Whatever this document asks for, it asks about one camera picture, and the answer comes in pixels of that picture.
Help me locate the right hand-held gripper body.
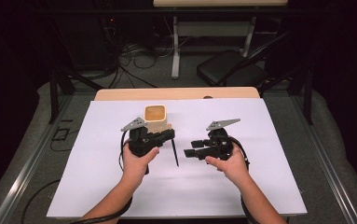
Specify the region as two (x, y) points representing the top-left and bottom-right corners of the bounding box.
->
(203, 118), (241, 161)

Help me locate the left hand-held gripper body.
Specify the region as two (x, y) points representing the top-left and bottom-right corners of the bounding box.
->
(120, 117), (160, 158)

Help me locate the beige square cup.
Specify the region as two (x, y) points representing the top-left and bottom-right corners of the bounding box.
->
(143, 104), (170, 134)

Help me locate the person's left hand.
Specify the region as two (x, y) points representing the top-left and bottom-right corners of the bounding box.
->
(121, 146), (160, 188)

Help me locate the person's right hand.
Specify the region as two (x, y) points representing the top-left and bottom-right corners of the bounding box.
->
(204, 141), (251, 188)

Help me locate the white table sheet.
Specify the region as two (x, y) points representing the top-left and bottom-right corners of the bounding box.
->
(46, 97), (309, 218)

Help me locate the black folding chair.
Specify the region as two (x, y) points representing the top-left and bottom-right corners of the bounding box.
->
(196, 31), (292, 88)

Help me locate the white-legged desk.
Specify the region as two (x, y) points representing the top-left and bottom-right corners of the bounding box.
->
(152, 0), (289, 80)

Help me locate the black metal stand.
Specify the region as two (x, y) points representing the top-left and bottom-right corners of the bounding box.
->
(258, 62), (314, 126)
(47, 62), (104, 125)

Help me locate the left hand-held gripper cable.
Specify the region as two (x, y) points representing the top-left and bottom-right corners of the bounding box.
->
(70, 130), (133, 224)

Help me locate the hand-held gripper cable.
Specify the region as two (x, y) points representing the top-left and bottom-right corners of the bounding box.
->
(228, 136), (259, 224)
(70, 130), (133, 224)

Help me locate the right hand-held gripper cable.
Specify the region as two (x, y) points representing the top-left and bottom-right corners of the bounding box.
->
(228, 136), (259, 224)

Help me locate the tangle of floor cables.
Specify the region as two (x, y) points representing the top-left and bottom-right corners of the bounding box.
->
(104, 40), (174, 90)

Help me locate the black rectangular floor frame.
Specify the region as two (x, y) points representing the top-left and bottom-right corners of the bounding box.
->
(50, 125), (72, 143)

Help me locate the aluminium floor rail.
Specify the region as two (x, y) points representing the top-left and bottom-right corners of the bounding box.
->
(0, 92), (75, 224)
(291, 92), (357, 224)

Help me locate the black floor cable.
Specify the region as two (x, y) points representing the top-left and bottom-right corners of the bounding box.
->
(21, 178), (62, 224)

